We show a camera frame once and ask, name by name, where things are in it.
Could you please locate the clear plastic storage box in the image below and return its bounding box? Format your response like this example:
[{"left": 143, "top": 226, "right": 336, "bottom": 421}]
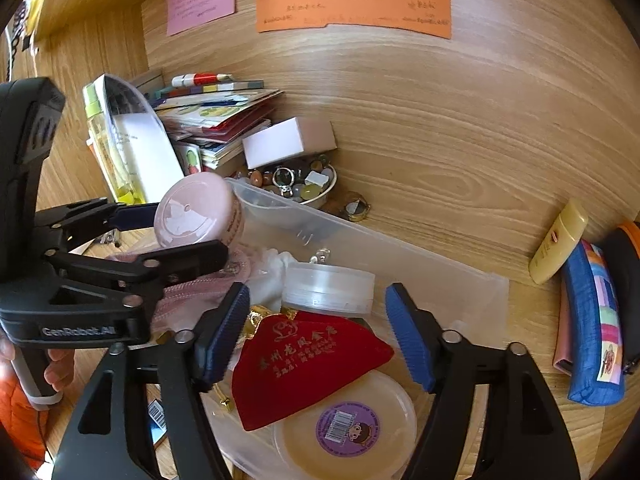
[{"left": 202, "top": 177, "right": 511, "bottom": 480}]

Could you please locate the fruit print card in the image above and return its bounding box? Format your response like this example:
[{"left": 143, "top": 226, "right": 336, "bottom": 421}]
[{"left": 175, "top": 142, "right": 203, "bottom": 178}]

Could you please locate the red velvet pouch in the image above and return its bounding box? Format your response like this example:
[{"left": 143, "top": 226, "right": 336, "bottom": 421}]
[{"left": 231, "top": 310, "right": 396, "bottom": 432}]

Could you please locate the round cream tub purple label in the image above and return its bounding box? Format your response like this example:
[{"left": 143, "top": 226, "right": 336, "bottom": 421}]
[{"left": 272, "top": 369, "right": 418, "bottom": 480}]

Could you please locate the black orange zipper case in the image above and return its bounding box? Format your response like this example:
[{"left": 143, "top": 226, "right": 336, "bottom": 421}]
[{"left": 597, "top": 222, "right": 640, "bottom": 376}]

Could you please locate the translucent round plastic container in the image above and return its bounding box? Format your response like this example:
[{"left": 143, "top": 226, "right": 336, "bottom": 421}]
[{"left": 281, "top": 262, "right": 377, "bottom": 318}]

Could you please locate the blue patchwork pouch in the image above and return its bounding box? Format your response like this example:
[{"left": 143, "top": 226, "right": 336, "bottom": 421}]
[{"left": 560, "top": 240, "right": 628, "bottom": 406}]

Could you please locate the yellow spray bottle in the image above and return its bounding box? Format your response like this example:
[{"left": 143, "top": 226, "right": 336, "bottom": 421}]
[{"left": 82, "top": 82, "right": 136, "bottom": 206}]

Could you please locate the yellow tube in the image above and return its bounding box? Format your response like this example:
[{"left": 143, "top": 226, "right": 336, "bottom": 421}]
[{"left": 529, "top": 199, "right": 590, "bottom": 286}]

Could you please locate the stack of books and cards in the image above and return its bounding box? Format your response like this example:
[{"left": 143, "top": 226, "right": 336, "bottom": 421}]
[{"left": 150, "top": 80, "right": 286, "bottom": 171}]

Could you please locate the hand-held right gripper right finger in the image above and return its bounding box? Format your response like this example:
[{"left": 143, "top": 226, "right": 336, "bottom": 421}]
[{"left": 385, "top": 282, "right": 581, "bottom": 480}]

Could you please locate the white paper sheet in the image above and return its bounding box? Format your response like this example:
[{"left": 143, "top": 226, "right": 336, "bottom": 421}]
[{"left": 95, "top": 74, "right": 186, "bottom": 206}]

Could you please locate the wooden desktop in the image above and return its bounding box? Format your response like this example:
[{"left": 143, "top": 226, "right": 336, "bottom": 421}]
[{"left": 30, "top": 110, "right": 640, "bottom": 480}]

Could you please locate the person's left hand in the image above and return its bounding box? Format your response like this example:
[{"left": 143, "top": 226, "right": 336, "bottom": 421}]
[{"left": 42, "top": 346, "right": 77, "bottom": 394}]

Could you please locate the pink round jar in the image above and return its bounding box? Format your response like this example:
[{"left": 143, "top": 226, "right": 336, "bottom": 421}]
[{"left": 153, "top": 171, "right": 246, "bottom": 251}]

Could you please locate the red white pen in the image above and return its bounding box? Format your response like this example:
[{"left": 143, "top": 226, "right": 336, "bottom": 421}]
[{"left": 171, "top": 72, "right": 235, "bottom": 88}]

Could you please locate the person's left forearm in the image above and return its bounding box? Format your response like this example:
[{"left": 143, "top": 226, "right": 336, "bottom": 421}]
[{"left": 0, "top": 375, "right": 51, "bottom": 468}]

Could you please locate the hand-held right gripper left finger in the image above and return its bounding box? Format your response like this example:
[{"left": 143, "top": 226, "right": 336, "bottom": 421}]
[{"left": 51, "top": 282, "right": 251, "bottom": 480}]

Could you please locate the bowl of stones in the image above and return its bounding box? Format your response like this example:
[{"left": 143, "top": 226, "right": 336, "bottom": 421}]
[{"left": 235, "top": 152, "right": 338, "bottom": 206}]

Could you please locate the orange paper note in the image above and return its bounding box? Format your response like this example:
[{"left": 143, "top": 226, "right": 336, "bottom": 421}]
[{"left": 255, "top": 0, "right": 452, "bottom": 39}]

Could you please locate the white brown cardboard box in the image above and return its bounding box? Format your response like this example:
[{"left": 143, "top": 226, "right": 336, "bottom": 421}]
[{"left": 242, "top": 116, "right": 337, "bottom": 168}]

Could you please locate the pink cord bag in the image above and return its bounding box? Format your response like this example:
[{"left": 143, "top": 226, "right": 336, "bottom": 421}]
[{"left": 107, "top": 250, "right": 256, "bottom": 341}]

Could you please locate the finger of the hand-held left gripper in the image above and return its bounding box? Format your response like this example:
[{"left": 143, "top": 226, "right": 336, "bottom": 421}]
[
  {"left": 42, "top": 239, "right": 231, "bottom": 312},
  {"left": 32, "top": 197, "right": 162, "bottom": 261}
]

